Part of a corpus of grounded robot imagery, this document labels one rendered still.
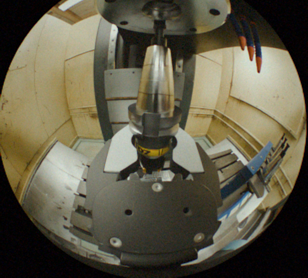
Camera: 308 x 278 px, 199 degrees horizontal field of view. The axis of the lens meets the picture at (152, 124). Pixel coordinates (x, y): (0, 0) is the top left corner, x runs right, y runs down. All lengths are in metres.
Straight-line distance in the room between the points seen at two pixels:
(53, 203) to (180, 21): 1.06
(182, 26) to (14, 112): 1.05
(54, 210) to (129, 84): 1.09
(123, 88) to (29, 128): 0.93
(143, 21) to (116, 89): 0.45
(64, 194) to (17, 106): 0.79
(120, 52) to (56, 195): 1.13
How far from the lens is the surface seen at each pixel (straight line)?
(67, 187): 0.92
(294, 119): 1.03
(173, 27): 0.17
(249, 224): 1.17
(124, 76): 0.53
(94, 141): 1.33
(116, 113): 0.59
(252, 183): 0.27
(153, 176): 0.41
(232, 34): 0.38
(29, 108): 1.04
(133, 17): 0.15
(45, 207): 0.99
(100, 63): 0.64
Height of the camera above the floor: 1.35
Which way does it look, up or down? 29 degrees down
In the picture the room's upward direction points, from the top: 4 degrees clockwise
